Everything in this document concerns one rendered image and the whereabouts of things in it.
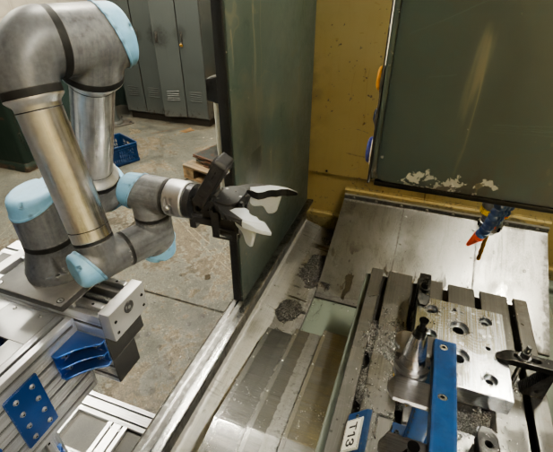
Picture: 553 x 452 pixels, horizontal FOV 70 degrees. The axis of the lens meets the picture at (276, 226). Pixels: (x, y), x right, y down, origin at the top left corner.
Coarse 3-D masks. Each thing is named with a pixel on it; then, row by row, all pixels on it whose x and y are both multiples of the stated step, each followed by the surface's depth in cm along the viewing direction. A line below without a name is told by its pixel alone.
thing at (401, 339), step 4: (400, 332) 78; (404, 332) 78; (408, 332) 78; (396, 336) 77; (400, 336) 77; (404, 336) 77; (408, 336) 77; (428, 336) 77; (396, 340) 76; (400, 340) 76; (404, 340) 76; (428, 340) 76; (432, 340) 76; (396, 344) 76; (400, 344) 75; (404, 344) 75; (428, 344) 75; (432, 344) 75; (428, 348) 75; (432, 348) 75; (428, 352) 74; (432, 352) 74; (428, 356) 73; (432, 356) 73
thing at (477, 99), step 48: (432, 0) 34; (480, 0) 33; (528, 0) 32; (432, 48) 36; (480, 48) 35; (528, 48) 34; (384, 96) 40; (432, 96) 38; (480, 96) 37; (528, 96) 36; (384, 144) 43; (432, 144) 41; (480, 144) 39; (528, 144) 38; (432, 192) 44; (480, 192) 42; (528, 192) 40
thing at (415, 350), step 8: (416, 336) 67; (408, 344) 69; (416, 344) 67; (424, 344) 67; (408, 352) 69; (416, 352) 68; (424, 352) 68; (400, 360) 71; (408, 360) 69; (416, 360) 68; (424, 360) 69; (408, 368) 69; (416, 368) 69
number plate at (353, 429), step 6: (354, 420) 92; (360, 420) 90; (348, 426) 92; (354, 426) 90; (360, 426) 89; (348, 432) 91; (354, 432) 89; (360, 432) 88; (348, 438) 89; (354, 438) 88; (342, 444) 89; (348, 444) 88; (354, 444) 86; (342, 450) 88; (348, 450) 86
